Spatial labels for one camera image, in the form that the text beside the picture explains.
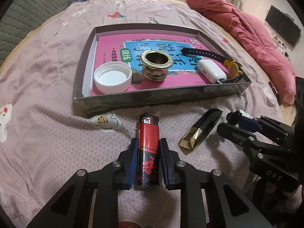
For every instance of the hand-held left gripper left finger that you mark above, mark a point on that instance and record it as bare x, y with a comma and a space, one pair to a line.
133, 163

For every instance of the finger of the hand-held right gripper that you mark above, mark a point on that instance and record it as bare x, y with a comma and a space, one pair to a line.
251, 123
237, 133

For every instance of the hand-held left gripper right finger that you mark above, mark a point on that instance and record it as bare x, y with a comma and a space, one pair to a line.
165, 163

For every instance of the small white spray bottle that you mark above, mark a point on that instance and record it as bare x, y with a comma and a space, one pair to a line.
241, 112

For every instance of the red and black lighter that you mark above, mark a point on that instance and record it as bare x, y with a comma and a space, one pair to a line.
148, 147

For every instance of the shallow grey cardboard box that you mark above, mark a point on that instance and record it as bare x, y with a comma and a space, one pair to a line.
142, 99

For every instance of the white earbuds case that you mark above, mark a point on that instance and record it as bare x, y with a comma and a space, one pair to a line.
211, 71

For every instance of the black and yellow wristwatch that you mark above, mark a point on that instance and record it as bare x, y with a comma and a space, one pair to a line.
206, 53

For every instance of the white plastic bottle cap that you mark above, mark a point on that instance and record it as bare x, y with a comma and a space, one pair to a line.
111, 77

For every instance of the pink quilted duvet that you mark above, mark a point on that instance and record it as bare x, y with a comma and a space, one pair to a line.
244, 33

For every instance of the black flat television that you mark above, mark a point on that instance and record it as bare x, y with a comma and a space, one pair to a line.
282, 26

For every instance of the pink children's book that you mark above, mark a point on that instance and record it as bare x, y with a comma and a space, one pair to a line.
109, 45

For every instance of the grey quilted sofa cover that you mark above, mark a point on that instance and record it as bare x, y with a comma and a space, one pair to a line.
23, 11

